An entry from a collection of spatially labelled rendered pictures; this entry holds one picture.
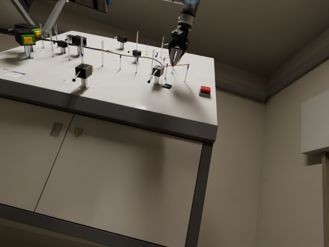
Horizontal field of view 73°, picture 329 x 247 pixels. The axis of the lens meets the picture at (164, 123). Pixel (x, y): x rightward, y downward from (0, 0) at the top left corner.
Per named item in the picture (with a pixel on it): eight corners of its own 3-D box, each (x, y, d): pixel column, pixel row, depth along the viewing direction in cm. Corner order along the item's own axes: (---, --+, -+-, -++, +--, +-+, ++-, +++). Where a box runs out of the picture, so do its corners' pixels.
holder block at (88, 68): (68, 94, 92) (66, 71, 87) (82, 84, 103) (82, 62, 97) (79, 96, 92) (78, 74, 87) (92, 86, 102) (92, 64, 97)
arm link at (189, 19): (193, 15, 107) (177, 12, 109) (191, 25, 108) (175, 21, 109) (195, 21, 114) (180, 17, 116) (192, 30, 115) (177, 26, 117)
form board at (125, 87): (-49, 71, 98) (-50, 67, 97) (72, 33, 184) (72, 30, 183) (216, 129, 90) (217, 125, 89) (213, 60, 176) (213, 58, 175)
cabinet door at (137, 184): (184, 251, 75) (203, 141, 89) (33, 212, 79) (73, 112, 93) (183, 250, 77) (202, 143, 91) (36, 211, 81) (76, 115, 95)
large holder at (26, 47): (27, 51, 128) (22, 24, 120) (38, 60, 118) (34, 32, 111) (13, 52, 124) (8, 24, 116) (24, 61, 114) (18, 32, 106)
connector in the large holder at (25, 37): (35, 42, 113) (33, 34, 111) (36, 44, 112) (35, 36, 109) (22, 43, 109) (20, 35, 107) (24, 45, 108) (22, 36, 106)
